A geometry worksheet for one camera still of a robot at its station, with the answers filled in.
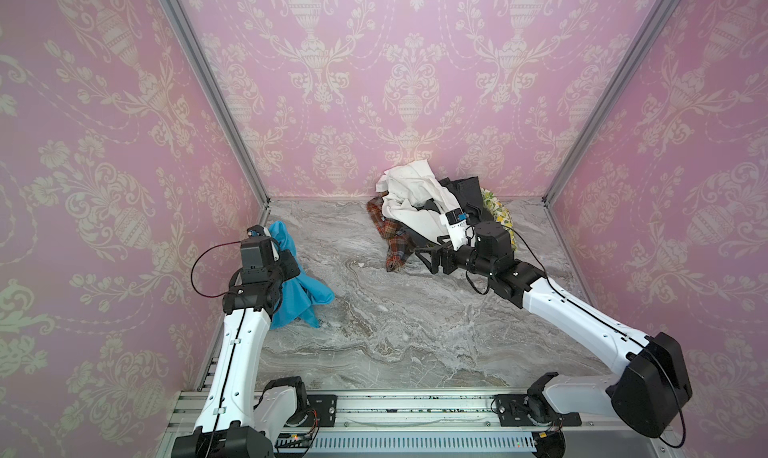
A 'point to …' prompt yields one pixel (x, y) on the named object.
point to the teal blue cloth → (297, 298)
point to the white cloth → (413, 195)
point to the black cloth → (468, 195)
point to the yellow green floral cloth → (500, 212)
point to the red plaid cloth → (399, 245)
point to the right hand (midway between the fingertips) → (429, 244)
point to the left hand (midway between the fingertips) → (287, 257)
